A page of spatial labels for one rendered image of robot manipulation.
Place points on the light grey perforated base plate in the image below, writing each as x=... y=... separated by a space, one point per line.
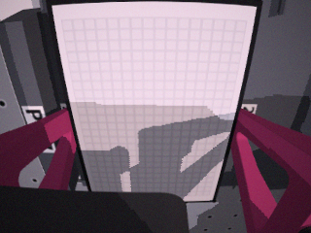
x=225 y=215

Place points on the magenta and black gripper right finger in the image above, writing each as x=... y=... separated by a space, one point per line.
x=292 y=151

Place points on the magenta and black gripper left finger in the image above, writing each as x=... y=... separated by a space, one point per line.
x=20 y=146

